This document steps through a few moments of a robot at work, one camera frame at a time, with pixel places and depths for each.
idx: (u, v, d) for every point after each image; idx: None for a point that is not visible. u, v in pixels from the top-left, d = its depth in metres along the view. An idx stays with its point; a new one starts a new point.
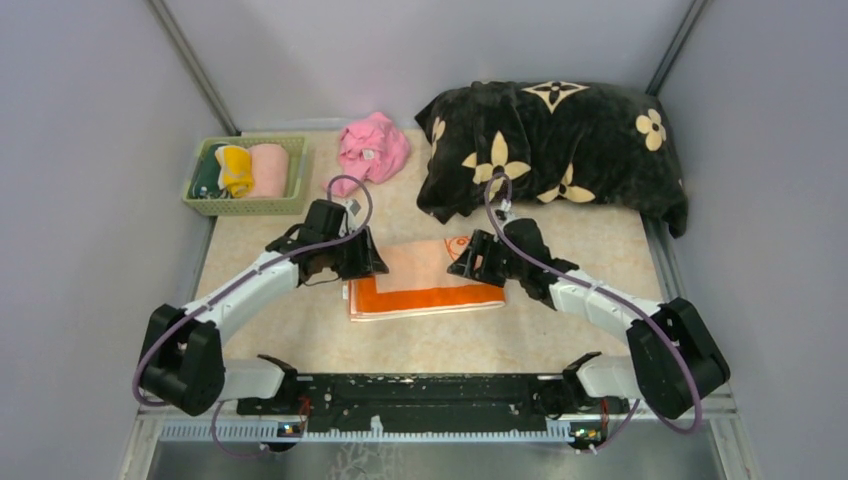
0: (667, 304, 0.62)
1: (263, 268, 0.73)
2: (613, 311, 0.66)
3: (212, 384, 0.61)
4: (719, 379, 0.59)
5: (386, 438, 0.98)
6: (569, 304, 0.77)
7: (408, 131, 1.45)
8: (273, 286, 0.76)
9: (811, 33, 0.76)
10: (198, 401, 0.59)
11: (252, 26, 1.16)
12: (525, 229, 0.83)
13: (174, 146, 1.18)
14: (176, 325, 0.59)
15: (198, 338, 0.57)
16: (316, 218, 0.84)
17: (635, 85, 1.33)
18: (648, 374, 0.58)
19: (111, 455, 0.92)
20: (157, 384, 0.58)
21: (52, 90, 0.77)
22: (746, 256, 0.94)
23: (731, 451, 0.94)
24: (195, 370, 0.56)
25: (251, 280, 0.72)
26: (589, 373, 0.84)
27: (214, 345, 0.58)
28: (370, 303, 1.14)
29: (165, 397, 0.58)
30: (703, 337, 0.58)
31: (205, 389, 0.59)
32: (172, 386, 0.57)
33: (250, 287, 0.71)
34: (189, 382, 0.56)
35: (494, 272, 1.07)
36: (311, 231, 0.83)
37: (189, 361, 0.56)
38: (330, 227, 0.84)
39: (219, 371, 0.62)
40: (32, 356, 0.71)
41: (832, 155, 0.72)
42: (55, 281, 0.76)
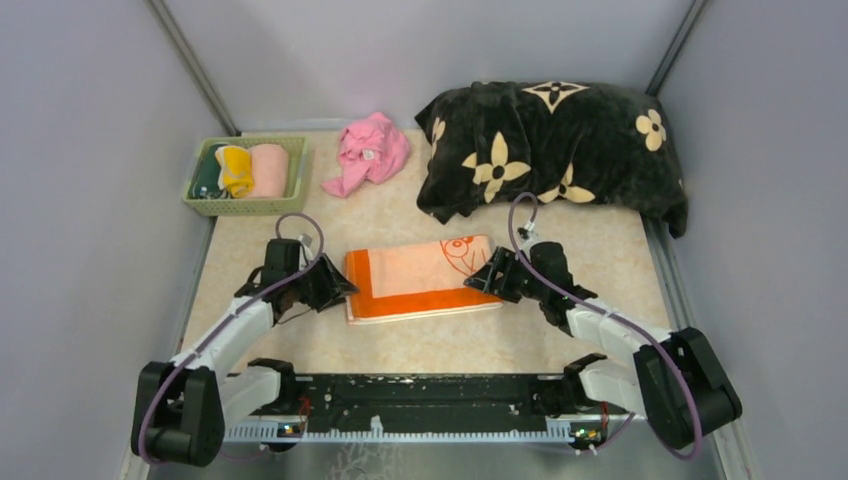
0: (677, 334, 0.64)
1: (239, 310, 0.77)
2: (623, 337, 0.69)
3: (217, 433, 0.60)
4: (727, 415, 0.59)
5: (386, 438, 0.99)
6: (586, 332, 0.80)
7: (408, 132, 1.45)
8: (250, 328, 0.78)
9: (812, 33, 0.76)
10: (204, 456, 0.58)
11: (252, 26, 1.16)
12: (551, 254, 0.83)
13: (174, 147, 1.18)
14: (169, 378, 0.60)
15: (194, 383, 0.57)
16: (275, 257, 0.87)
17: (635, 85, 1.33)
18: (653, 401, 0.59)
19: (112, 455, 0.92)
20: (158, 444, 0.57)
21: (52, 89, 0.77)
22: (746, 256, 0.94)
23: (732, 451, 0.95)
24: (199, 416, 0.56)
25: (232, 323, 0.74)
26: (591, 376, 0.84)
27: (211, 390, 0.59)
28: (367, 307, 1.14)
29: (168, 455, 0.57)
30: (714, 369, 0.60)
31: (208, 440, 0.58)
32: (174, 441, 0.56)
33: (233, 330, 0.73)
34: (192, 432, 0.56)
35: (513, 289, 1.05)
36: (273, 271, 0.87)
37: (189, 409, 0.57)
38: (290, 262, 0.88)
39: (221, 420, 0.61)
40: (32, 355, 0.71)
41: (832, 155, 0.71)
42: (56, 281, 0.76)
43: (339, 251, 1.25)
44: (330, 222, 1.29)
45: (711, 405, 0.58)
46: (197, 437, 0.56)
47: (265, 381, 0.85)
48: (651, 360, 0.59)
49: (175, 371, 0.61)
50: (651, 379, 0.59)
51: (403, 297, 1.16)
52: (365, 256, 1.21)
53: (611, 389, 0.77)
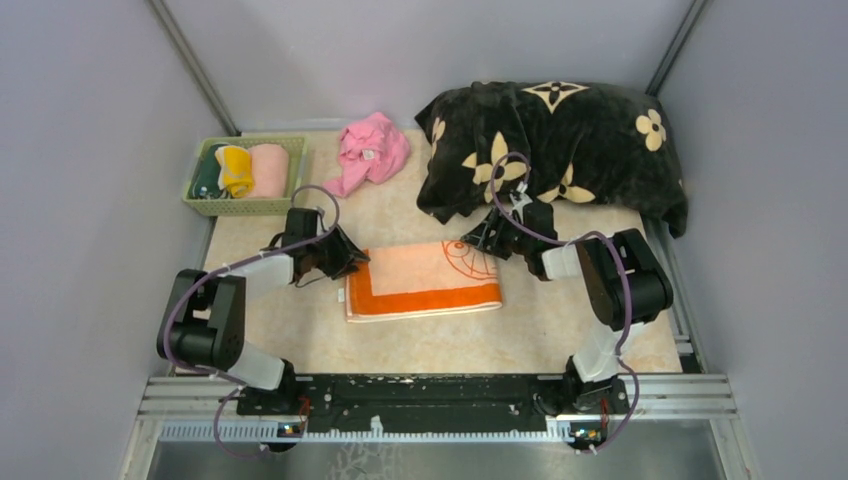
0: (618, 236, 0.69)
1: (266, 255, 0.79)
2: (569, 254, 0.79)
3: (236, 341, 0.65)
4: (665, 302, 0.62)
5: (386, 438, 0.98)
6: (557, 270, 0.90)
7: (408, 131, 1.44)
8: (272, 274, 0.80)
9: (812, 33, 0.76)
10: (225, 360, 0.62)
11: (252, 26, 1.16)
12: (539, 212, 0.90)
13: (174, 146, 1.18)
14: (203, 281, 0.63)
15: (227, 286, 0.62)
16: (294, 225, 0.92)
17: (635, 85, 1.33)
18: (593, 282, 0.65)
19: (111, 455, 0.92)
20: (181, 346, 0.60)
21: (52, 90, 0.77)
22: (746, 256, 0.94)
23: (731, 451, 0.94)
24: (227, 316, 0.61)
25: (259, 261, 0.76)
26: (581, 356, 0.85)
27: (240, 295, 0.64)
28: (366, 305, 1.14)
29: (194, 356, 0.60)
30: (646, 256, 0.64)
31: (231, 342, 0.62)
32: (198, 343, 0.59)
33: (260, 265, 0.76)
34: (220, 328, 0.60)
35: (504, 245, 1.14)
36: (292, 237, 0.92)
37: (222, 306, 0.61)
38: (308, 229, 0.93)
39: (239, 332, 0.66)
40: (29, 356, 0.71)
41: (832, 155, 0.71)
42: (53, 280, 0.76)
43: None
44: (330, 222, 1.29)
45: (649, 288, 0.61)
46: (224, 339, 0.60)
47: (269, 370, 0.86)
48: (588, 243, 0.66)
49: (207, 275, 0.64)
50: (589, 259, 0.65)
51: (401, 296, 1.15)
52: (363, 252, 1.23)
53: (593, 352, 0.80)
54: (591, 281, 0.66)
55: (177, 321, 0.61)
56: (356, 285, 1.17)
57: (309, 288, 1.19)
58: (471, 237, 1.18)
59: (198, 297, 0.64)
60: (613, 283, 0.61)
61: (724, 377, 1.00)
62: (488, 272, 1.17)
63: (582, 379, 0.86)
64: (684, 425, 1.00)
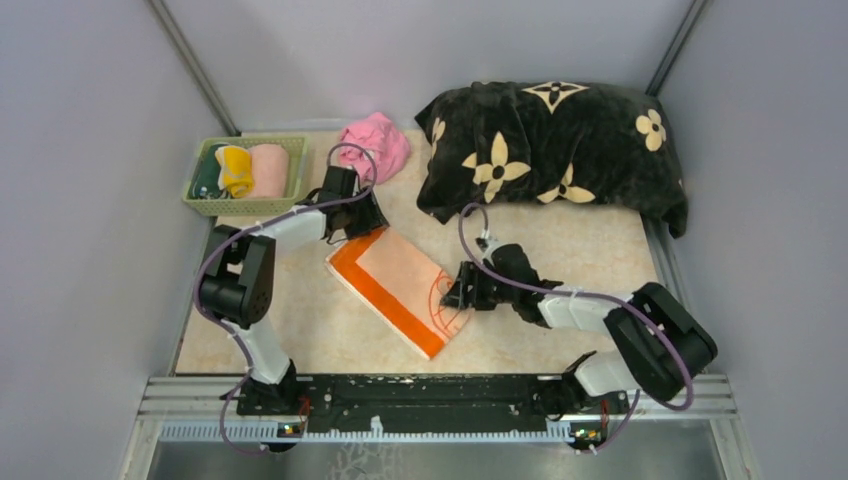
0: (640, 291, 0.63)
1: (299, 211, 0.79)
2: (592, 309, 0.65)
3: (264, 299, 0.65)
4: (708, 358, 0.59)
5: (386, 438, 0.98)
6: (559, 317, 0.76)
7: (408, 131, 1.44)
8: (301, 231, 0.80)
9: (812, 33, 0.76)
10: (251, 316, 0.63)
11: (252, 26, 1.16)
12: (512, 256, 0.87)
13: (174, 146, 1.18)
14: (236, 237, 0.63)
15: (258, 245, 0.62)
16: (333, 181, 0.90)
17: (635, 85, 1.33)
18: (634, 360, 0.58)
19: (112, 455, 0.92)
20: (215, 296, 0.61)
21: (53, 91, 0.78)
22: (746, 256, 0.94)
23: (731, 451, 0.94)
24: (256, 275, 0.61)
25: (289, 218, 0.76)
26: (588, 372, 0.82)
27: (271, 255, 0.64)
28: (346, 267, 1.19)
29: (225, 309, 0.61)
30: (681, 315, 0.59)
31: (259, 299, 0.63)
32: (230, 298, 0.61)
33: (291, 223, 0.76)
34: (249, 286, 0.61)
35: (486, 298, 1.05)
36: (329, 194, 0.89)
37: (250, 267, 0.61)
38: (345, 188, 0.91)
39: (268, 290, 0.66)
40: (30, 356, 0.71)
41: (832, 154, 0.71)
42: (53, 280, 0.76)
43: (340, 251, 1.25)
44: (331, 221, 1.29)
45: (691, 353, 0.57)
46: (253, 296, 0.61)
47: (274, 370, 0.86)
48: (623, 320, 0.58)
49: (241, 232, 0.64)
50: (626, 339, 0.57)
51: (375, 283, 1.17)
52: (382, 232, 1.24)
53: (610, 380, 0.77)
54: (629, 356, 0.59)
55: (210, 272, 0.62)
56: (353, 247, 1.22)
57: (310, 287, 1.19)
58: (449, 298, 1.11)
59: (232, 252, 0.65)
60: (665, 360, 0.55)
61: (724, 377, 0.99)
62: (444, 329, 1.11)
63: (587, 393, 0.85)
64: (684, 425, 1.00)
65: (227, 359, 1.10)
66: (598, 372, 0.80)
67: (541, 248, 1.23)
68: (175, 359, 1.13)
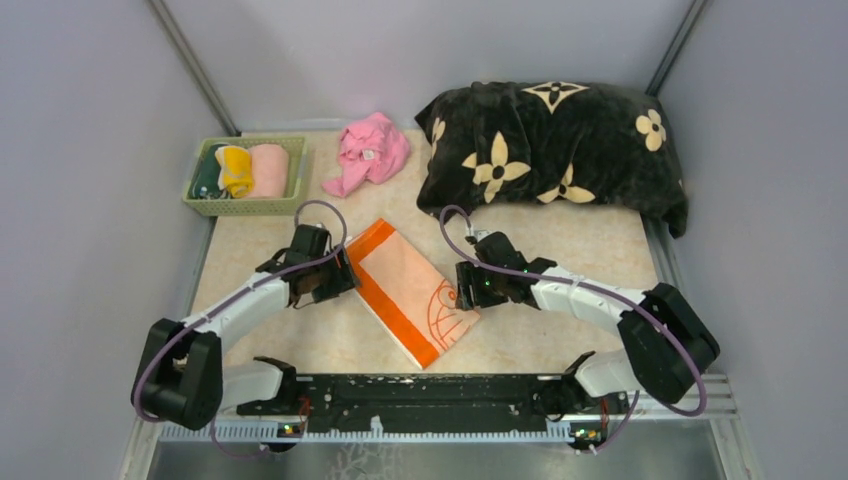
0: (650, 291, 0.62)
1: (256, 284, 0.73)
2: (600, 305, 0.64)
3: (212, 403, 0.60)
4: (710, 359, 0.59)
5: (386, 438, 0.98)
6: (554, 303, 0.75)
7: (408, 131, 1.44)
8: (264, 304, 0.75)
9: (812, 33, 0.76)
10: (197, 421, 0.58)
11: (252, 26, 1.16)
12: (493, 239, 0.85)
13: (174, 146, 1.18)
14: (177, 337, 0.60)
15: (199, 347, 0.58)
16: (301, 241, 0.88)
17: (635, 85, 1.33)
18: (644, 363, 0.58)
19: (112, 454, 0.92)
20: (155, 401, 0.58)
21: (53, 90, 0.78)
22: (746, 256, 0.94)
23: (731, 449, 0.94)
24: (195, 380, 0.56)
25: (245, 296, 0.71)
26: (588, 374, 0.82)
27: (214, 357, 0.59)
28: None
29: (164, 414, 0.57)
30: (689, 317, 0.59)
31: (204, 404, 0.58)
32: (172, 401, 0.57)
33: (245, 302, 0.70)
34: (189, 395, 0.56)
35: (488, 293, 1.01)
36: (297, 254, 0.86)
37: (192, 373, 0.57)
38: (315, 249, 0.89)
39: (219, 391, 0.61)
40: (30, 356, 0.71)
41: (832, 154, 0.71)
42: (54, 280, 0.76)
43: None
44: (331, 225, 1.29)
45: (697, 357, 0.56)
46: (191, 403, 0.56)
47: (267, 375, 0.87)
48: (637, 324, 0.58)
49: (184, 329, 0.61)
50: (638, 343, 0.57)
51: (375, 286, 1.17)
52: (386, 235, 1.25)
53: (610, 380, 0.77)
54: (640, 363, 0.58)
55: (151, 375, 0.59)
56: (358, 250, 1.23)
57: None
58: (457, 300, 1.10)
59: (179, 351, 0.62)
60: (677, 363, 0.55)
61: (724, 377, 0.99)
62: (440, 340, 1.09)
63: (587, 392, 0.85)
64: (684, 425, 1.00)
65: (227, 359, 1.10)
66: (598, 373, 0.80)
67: (541, 248, 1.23)
68: None
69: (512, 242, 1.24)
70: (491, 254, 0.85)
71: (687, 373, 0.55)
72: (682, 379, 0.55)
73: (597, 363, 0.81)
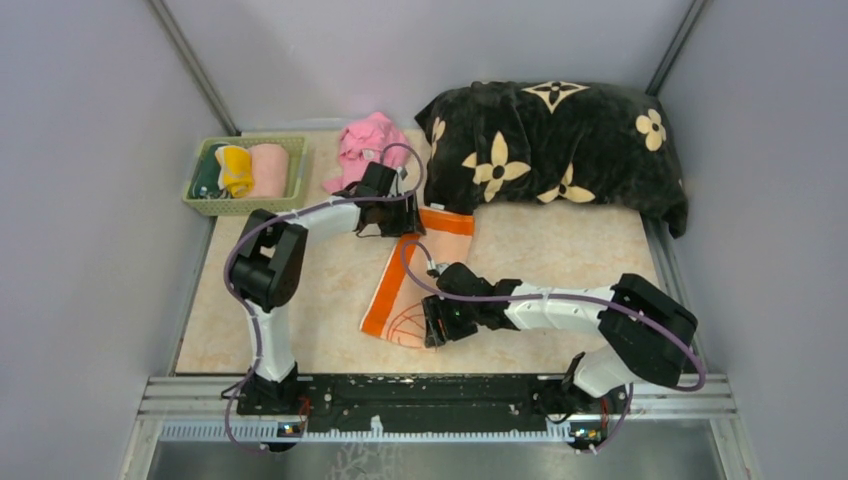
0: (616, 284, 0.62)
1: (334, 203, 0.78)
2: (575, 312, 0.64)
3: (287, 289, 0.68)
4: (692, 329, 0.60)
5: (386, 438, 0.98)
6: (530, 321, 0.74)
7: (408, 131, 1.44)
8: (339, 222, 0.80)
9: (812, 33, 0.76)
10: (276, 299, 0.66)
11: (253, 26, 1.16)
12: (454, 273, 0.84)
13: (174, 147, 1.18)
14: (273, 222, 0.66)
15: (290, 234, 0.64)
16: (373, 175, 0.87)
17: (635, 85, 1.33)
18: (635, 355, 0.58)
19: (112, 454, 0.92)
20: (246, 276, 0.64)
21: (53, 91, 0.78)
22: (746, 256, 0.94)
23: (731, 451, 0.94)
24: (285, 260, 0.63)
25: (326, 208, 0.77)
26: (585, 377, 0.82)
27: (301, 244, 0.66)
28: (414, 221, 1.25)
29: (252, 290, 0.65)
30: (660, 297, 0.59)
31: (287, 285, 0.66)
32: (260, 279, 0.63)
33: (324, 214, 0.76)
34: (279, 270, 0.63)
35: (460, 327, 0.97)
36: (367, 187, 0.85)
37: (282, 253, 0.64)
38: (383, 187, 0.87)
39: (296, 279, 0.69)
40: (31, 355, 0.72)
41: (832, 154, 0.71)
42: (53, 281, 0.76)
43: (340, 250, 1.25)
44: None
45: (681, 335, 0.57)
46: (280, 283, 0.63)
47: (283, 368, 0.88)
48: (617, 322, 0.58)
49: (277, 218, 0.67)
50: (623, 340, 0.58)
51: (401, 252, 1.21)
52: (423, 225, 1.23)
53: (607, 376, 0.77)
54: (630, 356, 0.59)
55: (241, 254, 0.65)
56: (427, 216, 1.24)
57: (310, 288, 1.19)
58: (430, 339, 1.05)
59: (266, 236, 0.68)
60: (664, 345, 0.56)
61: (724, 377, 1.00)
62: (390, 329, 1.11)
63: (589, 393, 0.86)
64: (684, 425, 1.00)
65: (227, 359, 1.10)
66: (597, 376, 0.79)
67: (541, 248, 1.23)
68: (175, 358, 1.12)
69: (512, 242, 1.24)
70: (454, 290, 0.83)
71: (676, 352, 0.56)
72: (674, 360, 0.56)
73: (591, 366, 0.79)
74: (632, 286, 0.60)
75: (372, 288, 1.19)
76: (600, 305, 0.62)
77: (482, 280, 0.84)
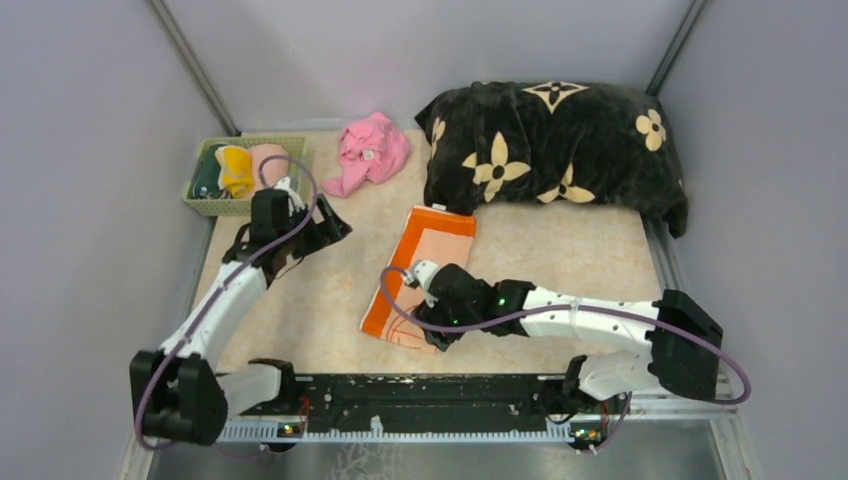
0: (661, 301, 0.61)
1: (226, 283, 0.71)
2: (614, 330, 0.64)
3: (218, 412, 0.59)
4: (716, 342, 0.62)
5: (386, 438, 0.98)
6: (548, 330, 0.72)
7: (408, 131, 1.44)
8: (242, 298, 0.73)
9: (811, 33, 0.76)
10: (210, 431, 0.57)
11: (253, 25, 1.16)
12: (451, 276, 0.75)
13: (174, 147, 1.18)
14: (164, 364, 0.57)
15: (187, 372, 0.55)
16: (261, 214, 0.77)
17: (635, 85, 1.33)
18: (676, 376, 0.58)
19: (111, 455, 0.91)
20: (162, 428, 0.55)
21: (54, 90, 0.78)
22: (746, 256, 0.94)
23: (731, 451, 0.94)
24: (196, 400, 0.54)
25: (220, 299, 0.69)
26: (593, 383, 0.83)
27: (206, 372, 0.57)
28: (419, 221, 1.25)
29: (174, 438, 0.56)
30: (701, 315, 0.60)
31: (212, 418, 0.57)
32: (178, 426, 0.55)
33: (221, 307, 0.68)
34: (193, 415, 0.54)
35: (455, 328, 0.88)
36: (262, 230, 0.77)
37: (187, 397, 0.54)
38: (278, 218, 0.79)
39: (222, 398, 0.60)
40: (32, 352, 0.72)
41: (832, 153, 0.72)
42: (53, 281, 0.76)
43: (339, 250, 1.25)
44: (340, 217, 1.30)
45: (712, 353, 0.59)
46: (200, 422, 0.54)
47: (268, 378, 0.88)
48: (668, 346, 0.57)
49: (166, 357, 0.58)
50: (680, 364, 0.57)
51: (404, 254, 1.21)
52: (425, 226, 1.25)
53: (616, 381, 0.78)
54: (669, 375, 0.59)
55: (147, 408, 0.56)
56: (428, 218, 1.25)
57: (309, 288, 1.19)
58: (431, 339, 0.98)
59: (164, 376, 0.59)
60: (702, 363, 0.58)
61: (724, 377, 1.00)
62: (390, 330, 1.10)
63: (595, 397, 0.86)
64: (684, 424, 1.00)
65: (226, 359, 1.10)
66: (604, 382, 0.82)
67: (541, 248, 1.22)
68: None
69: (513, 242, 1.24)
70: (452, 295, 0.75)
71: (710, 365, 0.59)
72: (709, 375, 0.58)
73: (598, 371, 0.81)
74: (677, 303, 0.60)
75: (372, 288, 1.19)
76: (645, 325, 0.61)
77: (477, 280, 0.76)
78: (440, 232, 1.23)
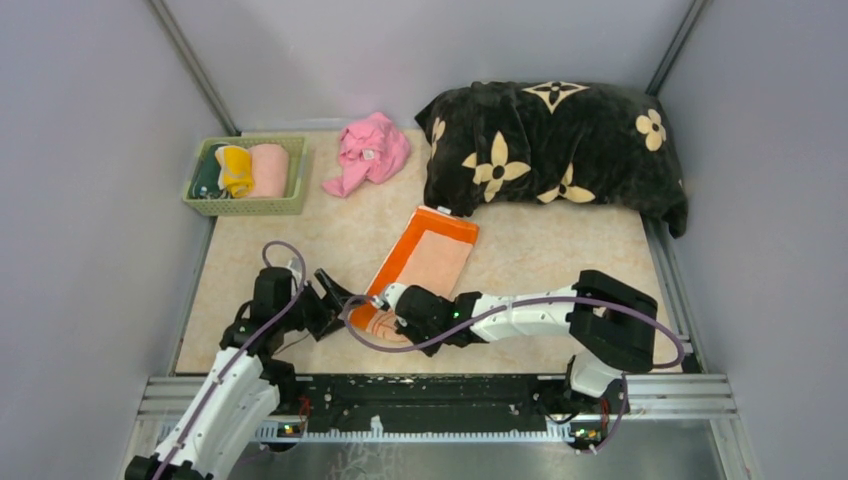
0: (577, 283, 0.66)
1: (222, 376, 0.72)
2: (542, 318, 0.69)
3: None
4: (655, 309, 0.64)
5: (386, 438, 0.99)
6: (499, 333, 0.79)
7: (408, 131, 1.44)
8: (238, 388, 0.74)
9: (811, 32, 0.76)
10: None
11: (252, 25, 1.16)
12: (412, 298, 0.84)
13: (174, 147, 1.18)
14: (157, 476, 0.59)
15: None
16: (263, 293, 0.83)
17: (635, 85, 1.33)
18: (610, 352, 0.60)
19: (112, 455, 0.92)
20: None
21: (54, 89, 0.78)
22: (747, 256, 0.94)
23: (731, 451, 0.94)
24: None
25: (215, 393, 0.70)
26: (581, 381, 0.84)
27: None
28: (420, 221, 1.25)
29: None
30: (621, 288, 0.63)
31: None
32: None
33: (216, 401, 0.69)
34: None
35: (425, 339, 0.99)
36: (263, 307, 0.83)
37: None
38: (278, 296, 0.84)
39: None
40: (32, 352, 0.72)
41: (831, 152, 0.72)
42: (54, 281, 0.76)
43: (339, 251, 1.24)
44: (340, 218, 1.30)
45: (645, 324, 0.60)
46: None
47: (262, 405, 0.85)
48: (586, 323, 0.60)
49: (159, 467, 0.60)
50: (599, 338, 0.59)
51: (405, 251, 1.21)
52: (425, 228, 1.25)
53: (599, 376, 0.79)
54: (603, 352, 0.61)
55: None
56: (428, 221, 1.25)
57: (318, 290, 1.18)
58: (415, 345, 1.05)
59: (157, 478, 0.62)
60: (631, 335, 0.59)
61: (724, 377, 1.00)
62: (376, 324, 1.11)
63: (592, 396, 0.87)
64: (683, 424, 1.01)
65: None
66: (589, 378, 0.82)
67: (541, 248, 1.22)
68: (175, 358, 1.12)
69: (513, 242, 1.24)
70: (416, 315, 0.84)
71: (645, 329, 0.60)
72: (644, 345, 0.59)
73: (579, 369, 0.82)
74: (592, 282, 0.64)
75: None
76: (565, 308, 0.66)
77: (436, 296, 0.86)
78: (440, 234, 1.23)
